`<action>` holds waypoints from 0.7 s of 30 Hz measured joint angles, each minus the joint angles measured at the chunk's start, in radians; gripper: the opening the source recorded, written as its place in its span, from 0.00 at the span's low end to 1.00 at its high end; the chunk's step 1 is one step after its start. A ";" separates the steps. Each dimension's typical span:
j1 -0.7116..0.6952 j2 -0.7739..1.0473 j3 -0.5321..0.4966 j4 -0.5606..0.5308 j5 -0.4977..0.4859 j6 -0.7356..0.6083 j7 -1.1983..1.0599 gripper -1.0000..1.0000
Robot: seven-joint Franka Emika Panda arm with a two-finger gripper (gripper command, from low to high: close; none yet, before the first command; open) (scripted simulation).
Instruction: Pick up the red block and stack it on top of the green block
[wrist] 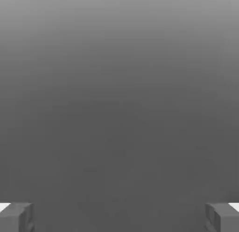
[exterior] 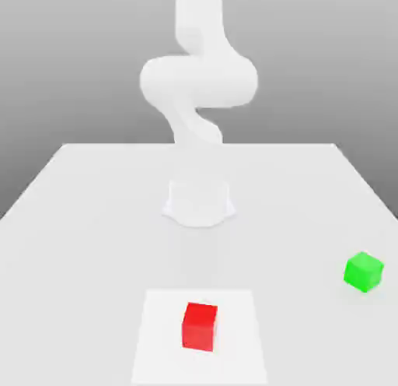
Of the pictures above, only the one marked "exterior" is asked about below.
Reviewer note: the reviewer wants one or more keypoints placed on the small green cube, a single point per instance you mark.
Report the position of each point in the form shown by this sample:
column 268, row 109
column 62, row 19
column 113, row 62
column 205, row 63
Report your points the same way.
column 363, row 272

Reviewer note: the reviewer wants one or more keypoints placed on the small red cube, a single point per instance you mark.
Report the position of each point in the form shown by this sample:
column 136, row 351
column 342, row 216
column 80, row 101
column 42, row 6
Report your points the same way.
column 199, row 327

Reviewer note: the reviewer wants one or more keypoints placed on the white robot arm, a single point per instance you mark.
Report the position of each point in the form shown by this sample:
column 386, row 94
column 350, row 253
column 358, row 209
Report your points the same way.
column 199, row 81

